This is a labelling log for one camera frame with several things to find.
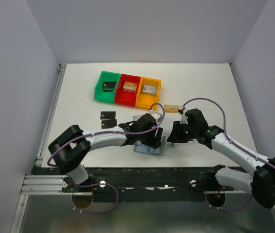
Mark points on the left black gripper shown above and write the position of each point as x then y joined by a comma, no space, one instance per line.
157,137

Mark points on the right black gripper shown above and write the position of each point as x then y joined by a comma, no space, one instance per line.
176,132

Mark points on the sage green card holder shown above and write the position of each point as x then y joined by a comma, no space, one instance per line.
143,149

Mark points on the silver VIP card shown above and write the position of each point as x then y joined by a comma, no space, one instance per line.
135,118

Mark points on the gold VIP card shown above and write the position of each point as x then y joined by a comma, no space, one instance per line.
171,108

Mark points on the black credit card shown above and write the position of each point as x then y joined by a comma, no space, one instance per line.
108,115

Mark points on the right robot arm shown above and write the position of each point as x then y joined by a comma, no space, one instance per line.
258,175

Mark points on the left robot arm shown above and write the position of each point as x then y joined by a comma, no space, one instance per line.
70,148

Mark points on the silver card stack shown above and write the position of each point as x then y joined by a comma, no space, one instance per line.
150,89

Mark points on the tan card stack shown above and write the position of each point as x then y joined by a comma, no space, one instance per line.
129,86

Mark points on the black card stack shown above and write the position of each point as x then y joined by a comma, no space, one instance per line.
109,86

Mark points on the yellow plastic bin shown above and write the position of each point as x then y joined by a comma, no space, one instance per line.
145,99

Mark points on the red plastic bin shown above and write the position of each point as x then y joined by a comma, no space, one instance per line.
126,92

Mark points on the green plastic bin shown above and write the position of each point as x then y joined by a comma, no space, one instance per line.
106,76

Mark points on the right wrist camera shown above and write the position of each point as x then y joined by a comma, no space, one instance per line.
182,111

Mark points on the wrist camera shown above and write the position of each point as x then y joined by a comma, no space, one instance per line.
157,116
182,111

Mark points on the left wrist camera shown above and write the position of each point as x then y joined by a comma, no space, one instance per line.
157,116

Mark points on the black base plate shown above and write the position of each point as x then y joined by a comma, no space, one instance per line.
142,184

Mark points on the aluminium frame rail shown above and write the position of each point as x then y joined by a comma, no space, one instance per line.
47,116

